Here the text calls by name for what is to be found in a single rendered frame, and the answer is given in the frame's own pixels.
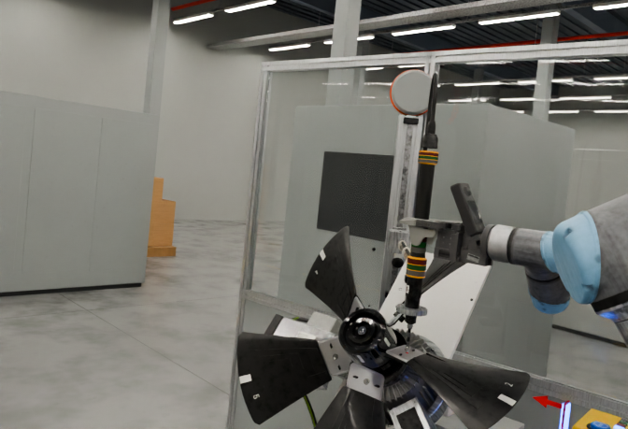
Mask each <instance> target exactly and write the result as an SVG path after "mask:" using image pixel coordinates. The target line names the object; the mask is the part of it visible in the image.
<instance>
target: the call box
mask: <svg viewBox="0 0 628 429"><path fill-rule="evenodd" d="M620 420H621V418H620V417H617V416H614V415H611V414H608V413H605V412H603V411H599V410H596V409H593V408H592V409H591V410H590V411H589V412H587V413H586V414H585V415H584V416H583V417H582V418H581V419H580V420H579V421H578V422H577V423H576V424H575V425H573V427H572V429H592V428H591V422H595V421H598V422H603V423H605V424H608V425H609V426H610V428H611V429H614V426H615V425H616V424H617V423H618V422H619V421H620Z"/></svg>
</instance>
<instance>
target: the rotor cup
mask: <svg viewBox="0 0 628 429"><path fill-rule="evenodd" d="M362 326H363V327H365V328H366V332H365V333H364V334H363V335H359V334H358V329H359V328H360V327H362ZM385 337H386V338H387V340H388V341H389V343H390V346H388V345H387V344H386V342H385V341H384V339H385ZM338 339H339V343H340V345H341V347H342V348H343V350H344V351H345V352H346V354H347V355H348V356H349V357H350V358H351V360H352V362H353V363H356V364H358V365H362V366H364V367H366V368H369V369H371V370H373V371H376V372H378V373H380V374H381V375H383V376H384V379H385V380H384V384H385V383H388V382H390V381H392V380H394V379H396V378H397V377H398V376H399V375H400V374H401V373H402V372H403V371H404V369H405V368H406V366H407V365H405V364H402V363H399V362H396V361H394V360H391V359H388V358H385V357H384V355H387V354H388V353H387V352H386V350H390V349H393V348H396V347H399V346H402V345H406V344H407V342H406V340H405V339H404V337H403V336H402V335H401V334H400V333H399V332H398V331H396V330H394V329H392V328H391V326H390V325H389V324H388V322H387V321H386V319H385V318H384V316H383V315H382V314H381V313H380V312H378V311H377V310H375V309H372V308H361V309H358V310H356V311H354V312H352V313H351V314H350V315H349V316H348V317H347V318H346V319H345V320H344V321H343V322H342V323H341V325H340V328H339V332H338ZM357 355H360V356H361V357H362V359H363V360H364V363H362V362H361V361H360V359H359V358H358V357H357Z"/></svg>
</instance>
